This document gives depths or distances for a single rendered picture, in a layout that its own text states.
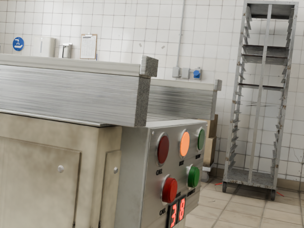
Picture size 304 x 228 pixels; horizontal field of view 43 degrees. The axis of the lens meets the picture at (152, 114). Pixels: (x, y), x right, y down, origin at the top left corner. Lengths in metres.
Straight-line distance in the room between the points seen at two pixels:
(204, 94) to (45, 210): 0.34
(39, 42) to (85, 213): 5.05
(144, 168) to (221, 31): 4.21
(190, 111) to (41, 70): 0.30
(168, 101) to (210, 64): 3.90
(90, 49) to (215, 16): 1.63
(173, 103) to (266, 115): 3.81
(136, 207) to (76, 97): 0.13
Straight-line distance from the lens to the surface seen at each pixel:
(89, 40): 5.12
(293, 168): 4.49
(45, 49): 5.34
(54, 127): 0.40
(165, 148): 0.44
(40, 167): 0.41
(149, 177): 0.42
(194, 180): 0.56
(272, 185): 3.80
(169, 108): 0.66
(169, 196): 0.46
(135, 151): 0.41
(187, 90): 0.65
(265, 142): 4.46
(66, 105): 0.40
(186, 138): 0.52
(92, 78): 0.39
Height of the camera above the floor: 0.87
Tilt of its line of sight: 3 degrees down
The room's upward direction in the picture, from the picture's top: 6 degrees clockwise
